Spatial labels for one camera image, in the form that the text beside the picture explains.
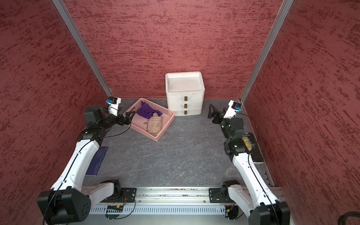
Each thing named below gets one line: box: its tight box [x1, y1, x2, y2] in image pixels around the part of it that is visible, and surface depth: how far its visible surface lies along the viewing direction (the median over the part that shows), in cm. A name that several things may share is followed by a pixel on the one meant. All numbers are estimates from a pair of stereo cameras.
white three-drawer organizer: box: [165, 71, 206, 117], surface depth 100 cm
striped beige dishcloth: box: [143, 112, 163, 135], surface depth 101 cm
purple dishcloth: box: [136, 100, 163, 120], surface depth 112 cm
